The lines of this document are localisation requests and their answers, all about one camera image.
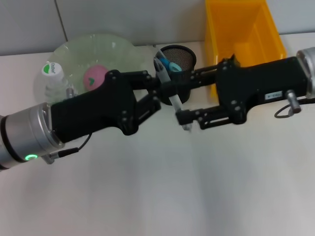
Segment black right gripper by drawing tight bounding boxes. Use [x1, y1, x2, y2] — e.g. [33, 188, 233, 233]
[161, 57, 308, 130]

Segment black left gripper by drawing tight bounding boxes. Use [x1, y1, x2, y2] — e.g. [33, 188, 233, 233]
[50, 70, 163, 143]

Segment silver ballpoint pen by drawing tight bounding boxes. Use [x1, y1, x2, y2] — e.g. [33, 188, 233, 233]
[154, 58, 193, 132]

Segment blue child scissors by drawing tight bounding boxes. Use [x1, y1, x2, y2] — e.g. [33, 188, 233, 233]
[157, 58, 183, 74]

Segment pink peach toy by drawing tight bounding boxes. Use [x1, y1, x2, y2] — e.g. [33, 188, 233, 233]
[83, 65, 109, 92]

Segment clear water bottle green label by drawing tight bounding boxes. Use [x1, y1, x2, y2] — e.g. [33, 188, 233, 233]
[41, 61, 76, 104]

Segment black mesh pen holder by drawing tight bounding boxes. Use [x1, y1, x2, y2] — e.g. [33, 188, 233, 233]
[155, 45, 197, 106]

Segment green glass fruit bowl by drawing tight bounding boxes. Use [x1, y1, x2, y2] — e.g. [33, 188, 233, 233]
[34, 33, 148, 104]

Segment yellow plastic bin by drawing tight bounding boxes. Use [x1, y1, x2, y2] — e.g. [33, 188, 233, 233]
[205, 0, 287, 98]

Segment grey right wrist cable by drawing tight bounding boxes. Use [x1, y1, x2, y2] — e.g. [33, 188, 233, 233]
[274, 89, 315, 119]

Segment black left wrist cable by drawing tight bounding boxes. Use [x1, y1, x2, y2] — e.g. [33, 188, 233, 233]
[43, 132, 93, 165]

